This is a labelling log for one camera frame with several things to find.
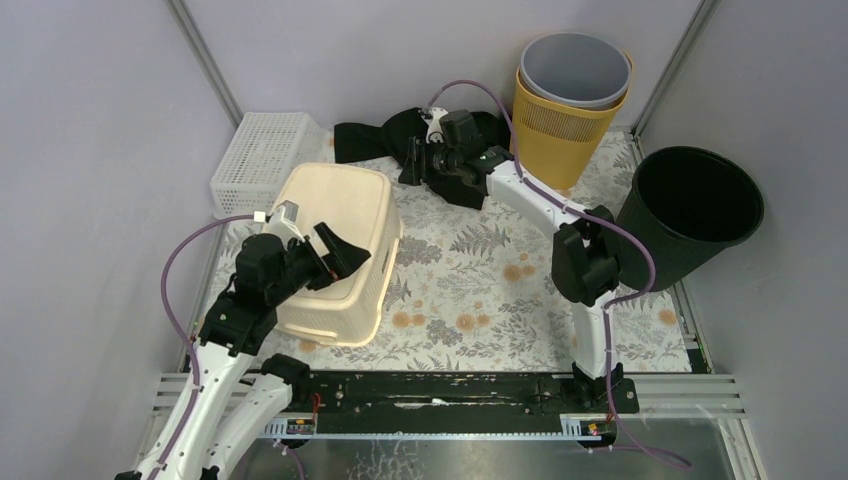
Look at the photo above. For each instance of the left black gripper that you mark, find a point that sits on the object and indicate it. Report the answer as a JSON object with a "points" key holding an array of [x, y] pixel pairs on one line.
{"points": [[318, 255]]}

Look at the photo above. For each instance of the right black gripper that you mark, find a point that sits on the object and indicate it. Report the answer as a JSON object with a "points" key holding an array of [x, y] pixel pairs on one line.
{"points": [[412, 173]]}

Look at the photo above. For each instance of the cream plastic basket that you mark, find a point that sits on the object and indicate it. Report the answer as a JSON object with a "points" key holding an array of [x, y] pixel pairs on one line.
{"points": [[347, 216]]}

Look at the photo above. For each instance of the white perforated plastic basket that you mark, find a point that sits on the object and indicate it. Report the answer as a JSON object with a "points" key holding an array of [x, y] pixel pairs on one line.
{"points": [[263, 152]]}

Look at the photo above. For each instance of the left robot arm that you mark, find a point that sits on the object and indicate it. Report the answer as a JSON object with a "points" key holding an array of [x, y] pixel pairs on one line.
{"points": [[200, 440]]}

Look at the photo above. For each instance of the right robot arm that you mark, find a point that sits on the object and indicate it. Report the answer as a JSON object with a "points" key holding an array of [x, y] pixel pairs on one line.
{"points": [[584, 264]]}

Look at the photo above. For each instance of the black cloth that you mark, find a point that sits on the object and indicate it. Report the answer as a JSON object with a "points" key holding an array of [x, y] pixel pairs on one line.
{"points": [[356, 142]]}

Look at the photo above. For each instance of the floral tablecloth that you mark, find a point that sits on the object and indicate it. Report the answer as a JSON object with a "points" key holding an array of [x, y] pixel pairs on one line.
{"points": [[471, 290]]}

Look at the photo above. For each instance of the yellow wastebasket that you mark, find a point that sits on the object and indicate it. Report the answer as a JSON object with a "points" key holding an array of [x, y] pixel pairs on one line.
{"points": [[555, 141]]}

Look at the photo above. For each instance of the grey plastic bin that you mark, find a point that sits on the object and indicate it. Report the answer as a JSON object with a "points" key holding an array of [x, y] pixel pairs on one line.
{"points": [[576, 69]]}

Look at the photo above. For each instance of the black round bucket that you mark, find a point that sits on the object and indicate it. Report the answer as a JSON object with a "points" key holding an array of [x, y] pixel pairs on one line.
{"points": [[686, 205]]}

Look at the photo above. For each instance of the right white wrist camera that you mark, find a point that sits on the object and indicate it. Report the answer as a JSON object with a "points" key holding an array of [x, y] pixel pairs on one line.
{"points": [[432, 117]]}

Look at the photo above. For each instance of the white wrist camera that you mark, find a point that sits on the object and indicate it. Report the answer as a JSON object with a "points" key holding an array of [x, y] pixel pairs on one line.
{"points": [[281, 222], [432, 117]]}

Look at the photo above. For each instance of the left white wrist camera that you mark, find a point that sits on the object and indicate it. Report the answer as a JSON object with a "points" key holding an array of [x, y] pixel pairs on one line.
{"points": [[281, 222]]}

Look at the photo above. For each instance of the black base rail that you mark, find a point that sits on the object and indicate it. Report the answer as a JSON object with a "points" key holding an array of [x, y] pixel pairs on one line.
{"points": [[456, 403]]}

